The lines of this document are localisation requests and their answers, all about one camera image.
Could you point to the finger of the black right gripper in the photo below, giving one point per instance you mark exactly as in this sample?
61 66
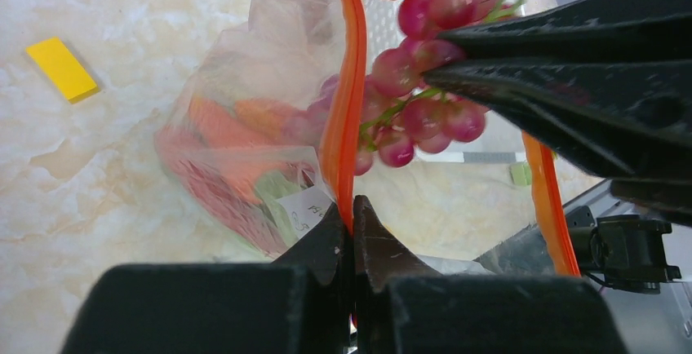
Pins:
600 31
626 122

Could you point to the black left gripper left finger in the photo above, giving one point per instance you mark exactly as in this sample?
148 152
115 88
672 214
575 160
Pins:
298 303

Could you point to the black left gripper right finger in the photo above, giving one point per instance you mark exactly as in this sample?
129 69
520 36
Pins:
404 306

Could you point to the red toy chili pepper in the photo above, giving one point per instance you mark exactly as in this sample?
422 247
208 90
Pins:
186 158

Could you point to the clear zip bag orange zipper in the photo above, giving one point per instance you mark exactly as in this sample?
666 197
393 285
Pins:
313 101

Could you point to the orange toy carrot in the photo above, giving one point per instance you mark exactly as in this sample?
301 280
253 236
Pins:
249 123

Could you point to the red toy grapes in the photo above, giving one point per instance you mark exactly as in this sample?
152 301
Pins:
361 123

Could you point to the green two-stud brick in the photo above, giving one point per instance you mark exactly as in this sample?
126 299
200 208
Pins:
521 174

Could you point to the yellow toy cylinder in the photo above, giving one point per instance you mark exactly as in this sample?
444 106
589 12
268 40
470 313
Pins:
63 69

